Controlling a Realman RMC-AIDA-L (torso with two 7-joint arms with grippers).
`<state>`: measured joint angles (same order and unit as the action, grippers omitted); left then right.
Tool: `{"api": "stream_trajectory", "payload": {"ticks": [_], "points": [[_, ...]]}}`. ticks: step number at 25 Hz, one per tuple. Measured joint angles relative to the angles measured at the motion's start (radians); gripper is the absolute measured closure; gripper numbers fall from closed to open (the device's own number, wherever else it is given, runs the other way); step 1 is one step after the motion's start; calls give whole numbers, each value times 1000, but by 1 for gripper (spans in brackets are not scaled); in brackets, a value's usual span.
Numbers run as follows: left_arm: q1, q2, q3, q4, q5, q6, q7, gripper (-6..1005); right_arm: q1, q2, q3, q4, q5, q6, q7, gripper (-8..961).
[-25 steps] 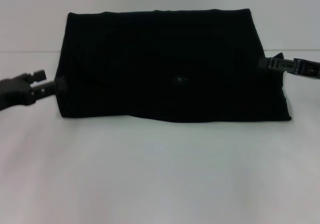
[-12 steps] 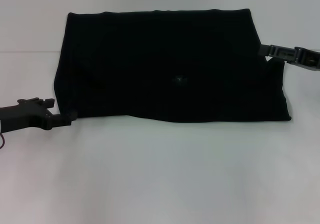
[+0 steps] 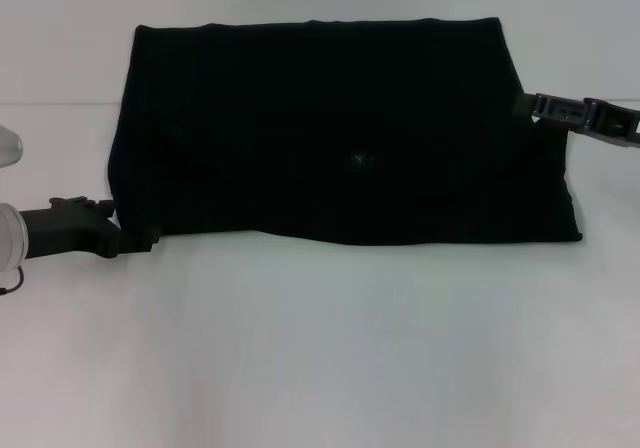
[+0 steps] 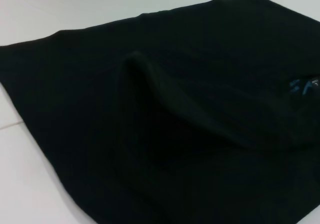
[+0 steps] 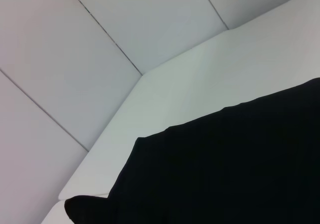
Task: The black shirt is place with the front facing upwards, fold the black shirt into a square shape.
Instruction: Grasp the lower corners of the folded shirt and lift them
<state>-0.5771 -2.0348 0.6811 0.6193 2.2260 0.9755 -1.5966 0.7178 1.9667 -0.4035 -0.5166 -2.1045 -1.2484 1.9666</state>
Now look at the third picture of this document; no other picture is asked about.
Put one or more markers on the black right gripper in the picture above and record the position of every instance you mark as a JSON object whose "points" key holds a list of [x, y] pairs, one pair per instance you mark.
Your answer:
{"points": [[627, 128]]}

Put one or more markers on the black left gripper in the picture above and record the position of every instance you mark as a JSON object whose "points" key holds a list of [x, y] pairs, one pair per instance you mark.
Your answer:
{"points": [[65, 228]]}

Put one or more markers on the black shirt with FREE print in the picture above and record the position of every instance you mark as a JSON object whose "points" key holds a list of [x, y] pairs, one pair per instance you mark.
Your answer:
{"points": [[325, 143]]}

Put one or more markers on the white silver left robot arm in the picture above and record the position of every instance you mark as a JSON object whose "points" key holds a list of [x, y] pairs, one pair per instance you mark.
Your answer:
{"points": [[10, 238]]}

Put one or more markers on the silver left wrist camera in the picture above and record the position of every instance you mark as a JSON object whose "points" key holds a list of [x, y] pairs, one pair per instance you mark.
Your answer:
{"points": [[9, 148]]}

